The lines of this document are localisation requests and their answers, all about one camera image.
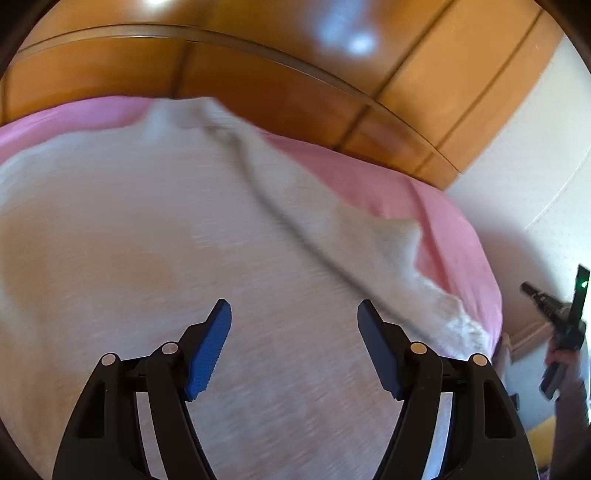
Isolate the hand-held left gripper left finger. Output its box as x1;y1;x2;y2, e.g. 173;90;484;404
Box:
52;299;232;480

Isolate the person's right hand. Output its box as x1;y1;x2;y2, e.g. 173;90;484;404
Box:
545;347;579;370

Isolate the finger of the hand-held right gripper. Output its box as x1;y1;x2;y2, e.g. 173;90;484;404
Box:
520;282;561;324

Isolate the pink blanket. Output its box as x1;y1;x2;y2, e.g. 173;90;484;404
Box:
0;97;504;365

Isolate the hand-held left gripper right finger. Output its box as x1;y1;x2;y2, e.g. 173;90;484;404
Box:
358;299;539;480

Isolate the yellow cloth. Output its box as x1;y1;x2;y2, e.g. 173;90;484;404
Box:
525;414;563;464

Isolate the person's right forearm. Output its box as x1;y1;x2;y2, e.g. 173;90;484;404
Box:
553;352;591;476

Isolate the cream knitted sweater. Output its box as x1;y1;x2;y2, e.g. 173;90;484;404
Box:
0;96;497;480

